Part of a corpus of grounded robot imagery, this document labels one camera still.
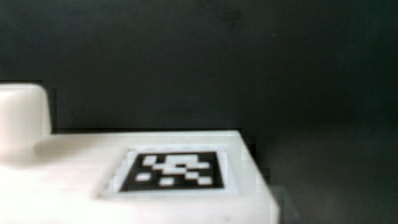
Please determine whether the white drawer tray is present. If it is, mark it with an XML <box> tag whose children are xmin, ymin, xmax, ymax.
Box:
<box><xmin>0</xmin><ymin>84</ymin><xmax>279</xmax><ymax>224</ymax></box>

